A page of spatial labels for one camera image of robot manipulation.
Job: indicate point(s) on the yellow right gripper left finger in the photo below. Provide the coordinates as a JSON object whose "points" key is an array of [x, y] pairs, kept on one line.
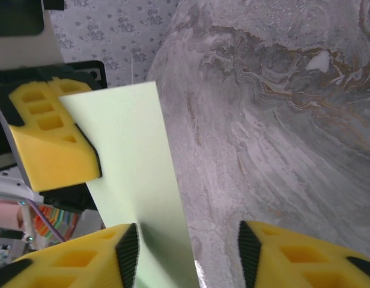
{"points": [[83, 264]]}

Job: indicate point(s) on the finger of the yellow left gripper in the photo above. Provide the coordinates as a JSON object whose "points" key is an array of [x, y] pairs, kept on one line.
{"points": [[74, 87], [53, 162]]}

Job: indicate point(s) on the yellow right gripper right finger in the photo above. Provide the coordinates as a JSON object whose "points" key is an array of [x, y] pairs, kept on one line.
{"points": [[308, 264]]}

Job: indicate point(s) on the light green paper sheet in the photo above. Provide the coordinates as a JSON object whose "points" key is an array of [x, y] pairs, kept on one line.
{"points": [[137, 168]]}

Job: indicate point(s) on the colourful stacked blocks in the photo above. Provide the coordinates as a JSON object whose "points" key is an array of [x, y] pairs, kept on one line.
{"points": [[57, 220]]}

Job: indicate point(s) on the pink background object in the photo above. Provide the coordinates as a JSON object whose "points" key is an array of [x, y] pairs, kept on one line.
{"points": [[4, 214]]}

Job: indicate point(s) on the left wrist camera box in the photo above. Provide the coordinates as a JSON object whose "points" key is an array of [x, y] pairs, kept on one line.
{"points": [[26, 45]]}

